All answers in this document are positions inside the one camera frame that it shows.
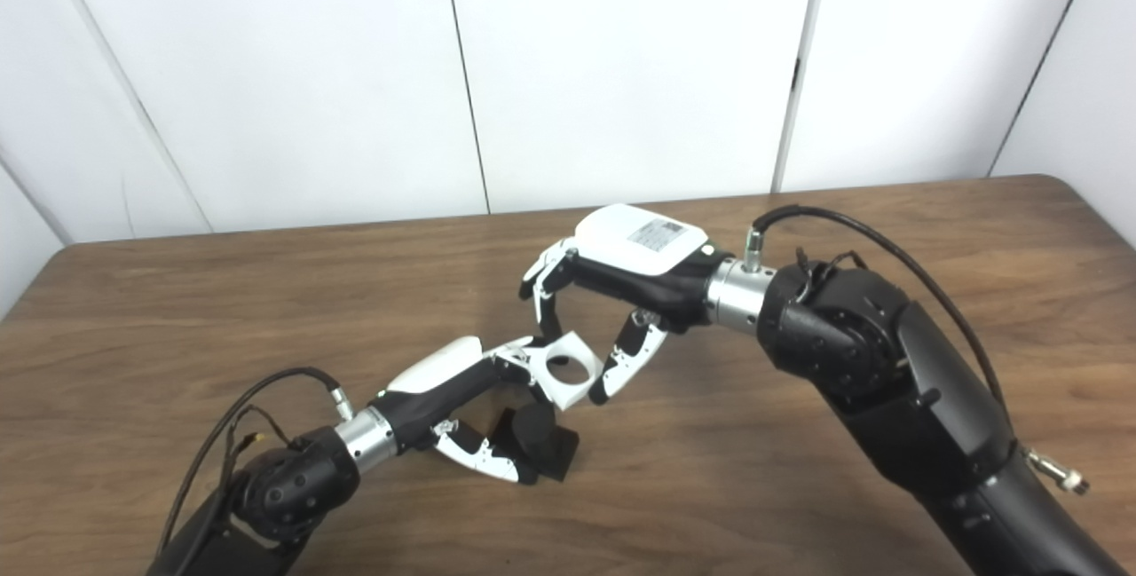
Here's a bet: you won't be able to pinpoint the thin wrist wires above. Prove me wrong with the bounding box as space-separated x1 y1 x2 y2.
793 246 869 281
224 406 296 479

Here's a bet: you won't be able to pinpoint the white square piece with hole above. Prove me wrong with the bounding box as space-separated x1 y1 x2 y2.
530 330 597 408

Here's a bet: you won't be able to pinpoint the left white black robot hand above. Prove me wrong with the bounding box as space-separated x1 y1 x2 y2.
371 336 556 485

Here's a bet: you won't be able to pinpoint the thin left wrist wires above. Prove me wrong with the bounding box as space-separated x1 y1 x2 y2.
224 406 296 479

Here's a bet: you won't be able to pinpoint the thin right wrist wires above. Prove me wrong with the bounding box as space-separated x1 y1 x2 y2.
793 246 869 281

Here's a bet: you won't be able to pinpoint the black peg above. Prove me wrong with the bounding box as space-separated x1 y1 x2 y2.
493 405 580 482

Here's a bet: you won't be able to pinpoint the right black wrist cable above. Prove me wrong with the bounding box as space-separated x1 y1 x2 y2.
744 205 1091 495

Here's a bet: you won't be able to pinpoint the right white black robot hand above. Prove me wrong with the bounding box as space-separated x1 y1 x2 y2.
519 203 733 406

